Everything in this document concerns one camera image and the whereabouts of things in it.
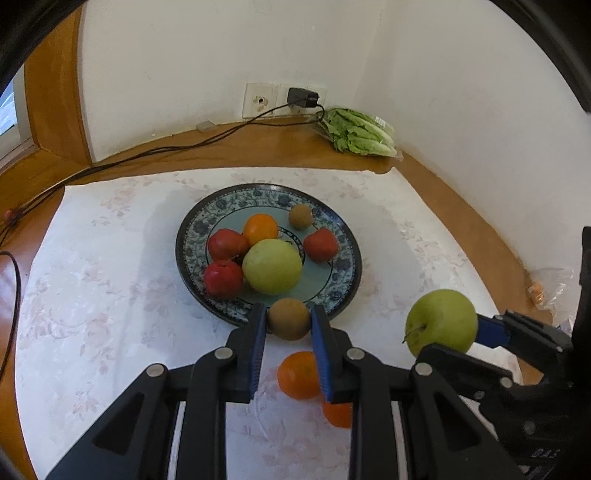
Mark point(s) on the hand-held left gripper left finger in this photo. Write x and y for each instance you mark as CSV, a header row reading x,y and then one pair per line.
x,y
258,350

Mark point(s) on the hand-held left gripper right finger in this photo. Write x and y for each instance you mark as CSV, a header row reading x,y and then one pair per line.
x,y
323,355

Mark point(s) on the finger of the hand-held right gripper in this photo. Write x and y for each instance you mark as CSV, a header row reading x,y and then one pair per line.
x,y
466,364
491,331

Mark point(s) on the brown kiwi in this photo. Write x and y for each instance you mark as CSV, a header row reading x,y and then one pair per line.
x,y
301,216
288,318

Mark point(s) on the green apple with stem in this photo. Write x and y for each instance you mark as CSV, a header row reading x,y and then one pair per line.
x,y
443,321

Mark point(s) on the blue floral ceramic plate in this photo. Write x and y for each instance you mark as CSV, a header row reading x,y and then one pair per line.
x,y
323,286

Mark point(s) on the red pomegranate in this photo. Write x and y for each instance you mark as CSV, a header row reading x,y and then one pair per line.
x,y
223,278
226,244
320,244

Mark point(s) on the large yellow-green apple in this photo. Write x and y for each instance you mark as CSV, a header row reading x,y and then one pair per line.
x,y
272,266

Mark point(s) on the deep orange mandarin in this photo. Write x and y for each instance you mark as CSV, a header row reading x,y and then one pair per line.
x,y
261,229

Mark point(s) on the small orange item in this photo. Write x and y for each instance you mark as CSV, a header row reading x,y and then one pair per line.
x,y
536,294

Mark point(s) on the clear plastic bag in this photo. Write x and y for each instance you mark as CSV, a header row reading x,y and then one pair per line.
x,y
558,281

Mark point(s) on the white floral tablecloth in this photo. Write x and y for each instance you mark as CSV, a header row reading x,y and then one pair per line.
x,y
115,277

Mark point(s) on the romaine lettuce in plastic bag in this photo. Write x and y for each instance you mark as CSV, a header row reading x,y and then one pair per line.
x,y
360,134

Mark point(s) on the small white plastic piece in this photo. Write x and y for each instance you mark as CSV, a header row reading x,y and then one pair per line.
x,y
205,125

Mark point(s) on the black plug-in charger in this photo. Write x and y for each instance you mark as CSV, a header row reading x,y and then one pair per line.
x,y
302,98

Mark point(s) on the white coax wall socket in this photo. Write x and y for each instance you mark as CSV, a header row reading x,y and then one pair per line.
x,y
261,99

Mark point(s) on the white power wall socket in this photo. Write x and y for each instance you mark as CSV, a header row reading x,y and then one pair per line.
x,y
322,94

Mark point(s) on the wooden window frame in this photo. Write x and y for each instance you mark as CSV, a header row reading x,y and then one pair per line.
x,y
55,92

